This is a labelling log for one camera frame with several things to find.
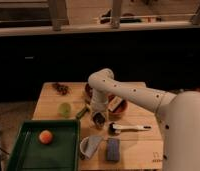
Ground grey cloth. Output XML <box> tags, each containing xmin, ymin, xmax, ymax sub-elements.
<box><xmin>85</xmin><ymin>135</ymin><xmax>103</xmax><ymax>159</ymax></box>

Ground metal cup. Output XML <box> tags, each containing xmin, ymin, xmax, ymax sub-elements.
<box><xmin>93</xmin><ymin>113</ymin><xmax>105</xmax><ymax>129</ymax></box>

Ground green plastic cup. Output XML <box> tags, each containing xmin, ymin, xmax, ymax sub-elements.
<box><xmin>58</xmin><ymin>103</ymin><xmax>71</xmax><ymax>118</ymax></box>

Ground green plastic tray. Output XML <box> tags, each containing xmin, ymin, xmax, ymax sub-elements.
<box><xmin>6</xmin><ymin>120</ymin><xmax>80</xmax><ymax>171</ymax></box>

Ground dark grape bunch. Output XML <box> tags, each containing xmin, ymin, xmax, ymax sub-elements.
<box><xmin>52</xmin><ymin>82</ymin><xmax>69</xmax><ymax>95</ymax></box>

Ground wooden block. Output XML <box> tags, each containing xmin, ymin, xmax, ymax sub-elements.
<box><xmin>108</xmin><ymin>96</ymin><xmax>123</xmax><ymax>112</ymax></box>

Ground white mug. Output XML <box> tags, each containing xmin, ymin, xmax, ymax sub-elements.
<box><xmin>80</xmin><ymin>137</ymin><xmax>94</xmax><ymax>159</ymax></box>

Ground blue sponge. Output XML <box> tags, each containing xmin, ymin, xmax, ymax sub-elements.
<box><xmin>106</xmin><ymin>138</ymin><xmax>120</xmax><ymax>162</ymax></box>

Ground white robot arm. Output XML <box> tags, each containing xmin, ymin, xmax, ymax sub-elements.
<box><xmin>88</xmin><ymin>68</ymin><xmax>200</xmax><ymax>171</ymax></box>

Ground orange ball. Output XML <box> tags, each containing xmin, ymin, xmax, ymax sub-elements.
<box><xmin>39</xmin><ymin>130</ymin><xmax>53</xmax><ymax>144</ymax></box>

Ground dark brown bowl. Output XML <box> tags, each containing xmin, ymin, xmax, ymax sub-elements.
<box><xmin>85</xmin><ymin>83</ymin><xmax>92</xmax><ymax>98</ymax></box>

